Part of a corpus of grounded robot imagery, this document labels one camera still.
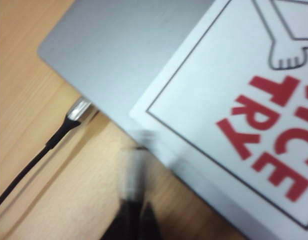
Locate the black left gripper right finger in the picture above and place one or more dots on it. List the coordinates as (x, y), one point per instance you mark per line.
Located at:
(151, 225)

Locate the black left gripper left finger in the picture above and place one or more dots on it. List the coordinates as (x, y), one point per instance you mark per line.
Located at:
(124, 220)

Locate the white sticker with red letters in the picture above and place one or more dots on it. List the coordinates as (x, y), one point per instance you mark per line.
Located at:
(219, 112)

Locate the silver Dell laptop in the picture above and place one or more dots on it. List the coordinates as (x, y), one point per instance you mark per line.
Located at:
(119, 55)

